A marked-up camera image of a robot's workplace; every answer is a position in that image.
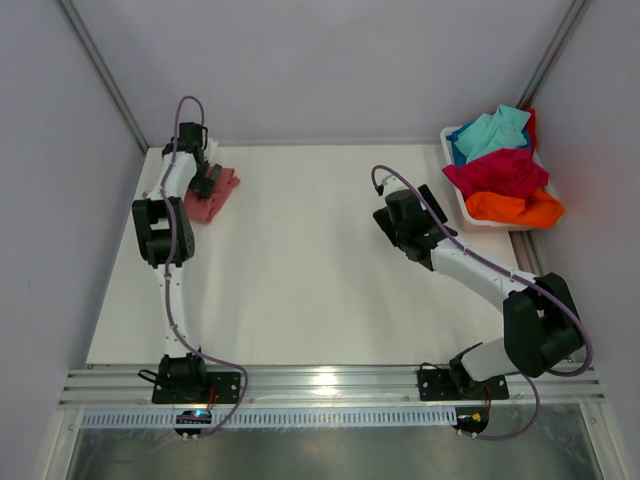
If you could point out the red t shirt in bin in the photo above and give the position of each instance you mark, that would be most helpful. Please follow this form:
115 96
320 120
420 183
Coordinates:
530 129

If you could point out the aluminium front rail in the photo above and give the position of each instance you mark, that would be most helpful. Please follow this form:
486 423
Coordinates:
119 386

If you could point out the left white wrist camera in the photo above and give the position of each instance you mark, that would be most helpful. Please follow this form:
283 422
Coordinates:
210 149

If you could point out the right black controller board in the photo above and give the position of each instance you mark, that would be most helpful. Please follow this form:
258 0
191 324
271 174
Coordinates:
471 420

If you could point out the white plastic bin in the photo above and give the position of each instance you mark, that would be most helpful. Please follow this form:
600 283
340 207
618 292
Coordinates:
464 220

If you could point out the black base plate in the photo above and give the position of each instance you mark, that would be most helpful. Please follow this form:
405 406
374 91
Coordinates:
439 383
214 387

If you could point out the left corner aluminium post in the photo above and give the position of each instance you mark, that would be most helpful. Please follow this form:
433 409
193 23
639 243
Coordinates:
88 45

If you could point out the crimson red t shirt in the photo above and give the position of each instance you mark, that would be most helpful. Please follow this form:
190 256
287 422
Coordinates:
506 172

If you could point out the black controller board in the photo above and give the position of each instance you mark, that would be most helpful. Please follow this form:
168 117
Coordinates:
192 422
471 420

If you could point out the salmon pink t shirt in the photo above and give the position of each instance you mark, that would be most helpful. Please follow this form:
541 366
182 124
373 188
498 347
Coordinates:
203 210

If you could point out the slotted grey cable duct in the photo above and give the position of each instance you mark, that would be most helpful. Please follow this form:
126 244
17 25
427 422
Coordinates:
288 417

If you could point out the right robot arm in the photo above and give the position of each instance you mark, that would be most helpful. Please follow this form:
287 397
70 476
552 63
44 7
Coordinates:
539 316

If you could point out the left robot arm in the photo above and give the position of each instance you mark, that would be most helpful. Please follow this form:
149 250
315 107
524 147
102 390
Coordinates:
166 242

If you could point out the right side aluminium rail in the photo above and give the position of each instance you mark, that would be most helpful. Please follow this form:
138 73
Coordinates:
525 247

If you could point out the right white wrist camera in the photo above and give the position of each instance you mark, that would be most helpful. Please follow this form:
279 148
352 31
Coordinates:
388 185

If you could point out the teal t shirt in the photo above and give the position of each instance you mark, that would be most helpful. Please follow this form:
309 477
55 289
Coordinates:
506 128

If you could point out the right corner aluminium post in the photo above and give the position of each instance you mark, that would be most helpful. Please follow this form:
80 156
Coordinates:
563 33

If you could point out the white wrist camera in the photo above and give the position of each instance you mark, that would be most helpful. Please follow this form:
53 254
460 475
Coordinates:
210 149
388 185

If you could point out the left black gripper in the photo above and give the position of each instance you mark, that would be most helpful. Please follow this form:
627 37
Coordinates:
203 184

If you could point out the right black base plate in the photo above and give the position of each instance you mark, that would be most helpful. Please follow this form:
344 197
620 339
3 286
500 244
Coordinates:
439 383

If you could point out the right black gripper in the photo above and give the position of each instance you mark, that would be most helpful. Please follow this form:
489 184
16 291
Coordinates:
383 218

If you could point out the corner aluminium post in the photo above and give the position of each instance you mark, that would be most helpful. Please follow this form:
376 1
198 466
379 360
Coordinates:
88 45
563 33

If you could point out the aluminium rail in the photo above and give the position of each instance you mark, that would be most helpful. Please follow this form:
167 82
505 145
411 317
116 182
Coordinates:
119 386
525 247

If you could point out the left black controller board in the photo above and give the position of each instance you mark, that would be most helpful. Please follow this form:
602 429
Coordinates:
192 422

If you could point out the orange t shirt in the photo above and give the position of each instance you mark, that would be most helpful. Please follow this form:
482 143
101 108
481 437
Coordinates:
539 210

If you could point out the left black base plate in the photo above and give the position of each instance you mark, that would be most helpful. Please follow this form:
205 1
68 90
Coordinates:
214 387

